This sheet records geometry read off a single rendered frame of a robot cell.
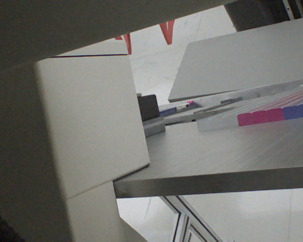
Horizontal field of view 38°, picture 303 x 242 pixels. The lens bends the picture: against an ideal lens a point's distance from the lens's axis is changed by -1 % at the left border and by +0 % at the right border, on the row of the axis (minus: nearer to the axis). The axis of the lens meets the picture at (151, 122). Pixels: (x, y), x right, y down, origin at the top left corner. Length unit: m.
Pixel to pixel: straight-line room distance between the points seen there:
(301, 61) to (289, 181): 0.96
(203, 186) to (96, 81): 0.08
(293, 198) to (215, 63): 0.61
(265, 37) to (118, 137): 1.05
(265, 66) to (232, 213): 0.69
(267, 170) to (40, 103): 0.11
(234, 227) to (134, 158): 1.41
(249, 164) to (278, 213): 1.41
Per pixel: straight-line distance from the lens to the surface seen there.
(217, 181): 0.21
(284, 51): 1.20
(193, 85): 1.25
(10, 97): 0.23
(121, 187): 0.24
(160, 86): 2.37
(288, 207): 1.63
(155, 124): 0.50
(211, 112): 0.77
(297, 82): 0.91
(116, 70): 0.26
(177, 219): 1.36
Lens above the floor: 1.36
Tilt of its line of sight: 38 degrees down
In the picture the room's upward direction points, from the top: 39 degrees counter-clockwise
